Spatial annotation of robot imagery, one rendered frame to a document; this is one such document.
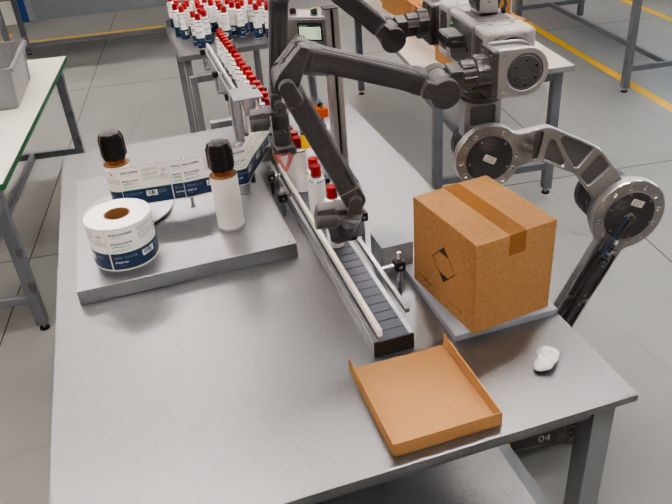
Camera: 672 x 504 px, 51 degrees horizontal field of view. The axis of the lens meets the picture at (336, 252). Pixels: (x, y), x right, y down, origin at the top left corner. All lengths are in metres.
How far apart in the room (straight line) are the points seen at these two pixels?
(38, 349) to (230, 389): 1.90
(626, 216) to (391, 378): 0.99
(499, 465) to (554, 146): 1.01
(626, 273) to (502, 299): 1.92
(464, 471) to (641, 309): 1.45
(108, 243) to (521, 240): 1.19
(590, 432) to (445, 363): 0.38
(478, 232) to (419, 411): 0.46
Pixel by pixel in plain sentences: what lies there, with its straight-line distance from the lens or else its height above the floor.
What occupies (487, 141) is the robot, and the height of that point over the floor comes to 1.19.
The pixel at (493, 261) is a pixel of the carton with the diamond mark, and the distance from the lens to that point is 1.77.
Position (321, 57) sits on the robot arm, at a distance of 1.66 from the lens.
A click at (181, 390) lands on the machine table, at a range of 1.82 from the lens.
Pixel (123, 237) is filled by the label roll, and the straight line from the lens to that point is 2.18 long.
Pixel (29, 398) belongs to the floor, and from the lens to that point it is 3.32.
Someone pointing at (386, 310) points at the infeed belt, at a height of 0.88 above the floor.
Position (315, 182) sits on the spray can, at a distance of 2.21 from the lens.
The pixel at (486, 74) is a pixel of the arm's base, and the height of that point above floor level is 1.46.
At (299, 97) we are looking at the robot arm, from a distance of 1.66.
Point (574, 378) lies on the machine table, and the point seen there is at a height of 0.83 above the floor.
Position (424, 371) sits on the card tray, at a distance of 1.78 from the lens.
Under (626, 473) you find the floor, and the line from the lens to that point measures 2.76.
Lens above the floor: 2.02
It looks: 32 degrees down
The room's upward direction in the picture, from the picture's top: 5 degrees counter-clockwise
